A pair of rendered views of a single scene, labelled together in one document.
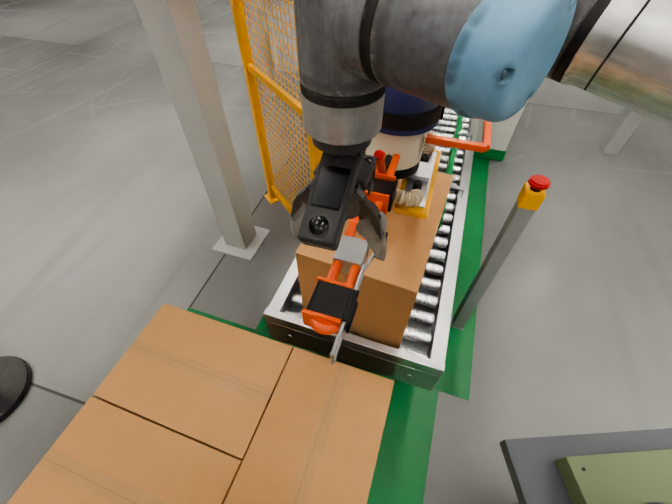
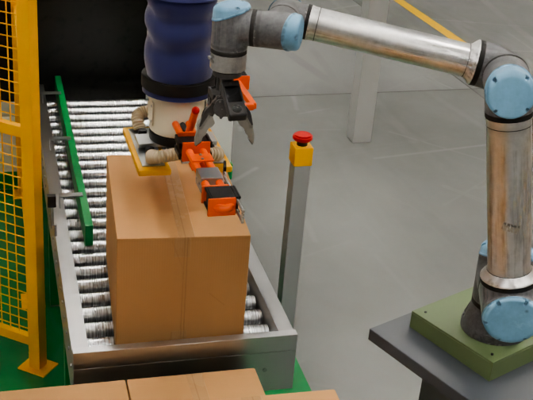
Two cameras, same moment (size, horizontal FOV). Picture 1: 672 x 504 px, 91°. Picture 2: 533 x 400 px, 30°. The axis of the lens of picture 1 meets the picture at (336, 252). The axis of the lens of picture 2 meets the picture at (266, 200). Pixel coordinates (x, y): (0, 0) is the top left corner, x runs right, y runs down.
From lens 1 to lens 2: 2.15 m
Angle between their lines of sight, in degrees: 36
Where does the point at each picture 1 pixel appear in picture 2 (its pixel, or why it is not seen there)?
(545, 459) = (403, 328)
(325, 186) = (231, 94)
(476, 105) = (290, 45)
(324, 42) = (233, 35)
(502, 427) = not seen: outside the picture
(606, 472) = (439, 309)
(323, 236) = (241, 111)
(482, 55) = (289, 32)
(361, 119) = (243, 61)
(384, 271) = (212, 230)
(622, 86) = (323, 37)
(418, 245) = not seen: hidden behind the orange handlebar
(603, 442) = not seen: hidden behind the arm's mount
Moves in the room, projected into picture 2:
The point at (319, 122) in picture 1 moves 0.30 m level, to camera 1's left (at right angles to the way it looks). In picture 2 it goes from (228, 64) to (116, 80)
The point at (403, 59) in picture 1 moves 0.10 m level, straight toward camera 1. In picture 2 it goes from (266, 36) to (283, 50)
